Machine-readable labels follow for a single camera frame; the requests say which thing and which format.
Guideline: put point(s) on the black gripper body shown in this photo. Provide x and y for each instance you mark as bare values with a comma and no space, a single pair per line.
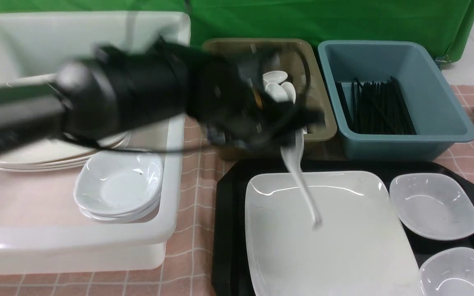
228,95

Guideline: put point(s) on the white soup spoon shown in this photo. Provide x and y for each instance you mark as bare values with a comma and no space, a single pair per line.
292,157

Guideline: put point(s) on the large white square plate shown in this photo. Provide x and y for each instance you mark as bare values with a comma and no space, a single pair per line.
360,250

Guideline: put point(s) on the small white bowl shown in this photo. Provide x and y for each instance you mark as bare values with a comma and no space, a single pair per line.
449,273
433,206

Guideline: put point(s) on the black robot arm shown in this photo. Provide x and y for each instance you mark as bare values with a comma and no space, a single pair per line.
90,99

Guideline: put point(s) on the top white plate in tub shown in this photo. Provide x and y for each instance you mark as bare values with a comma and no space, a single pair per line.
51,150

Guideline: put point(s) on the white spoons in bin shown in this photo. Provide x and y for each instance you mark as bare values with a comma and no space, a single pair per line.
278,87

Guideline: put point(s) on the olive plastic spoon bin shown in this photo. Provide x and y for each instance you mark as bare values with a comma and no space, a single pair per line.
299,61

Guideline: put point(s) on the black chopsticks in bin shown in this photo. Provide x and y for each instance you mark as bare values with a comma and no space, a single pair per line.
375,108

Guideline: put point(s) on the top small bowl in tub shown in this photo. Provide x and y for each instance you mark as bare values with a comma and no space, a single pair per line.
115,183

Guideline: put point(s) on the black serving tray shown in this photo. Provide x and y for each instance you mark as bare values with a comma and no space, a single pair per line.
230,269

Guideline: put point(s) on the blue plastic chopstick bin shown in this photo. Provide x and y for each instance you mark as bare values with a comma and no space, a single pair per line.
437,115

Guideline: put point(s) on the lower bowls stack in tub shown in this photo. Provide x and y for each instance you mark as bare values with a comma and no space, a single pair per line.
124,218

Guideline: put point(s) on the lower plates stack in tub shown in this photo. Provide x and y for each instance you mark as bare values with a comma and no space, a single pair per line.
50,166

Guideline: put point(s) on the green cloth backdrop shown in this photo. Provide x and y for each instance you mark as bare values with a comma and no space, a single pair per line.
440,26

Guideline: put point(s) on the large white plastic tub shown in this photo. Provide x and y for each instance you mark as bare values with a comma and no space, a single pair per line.
41,227

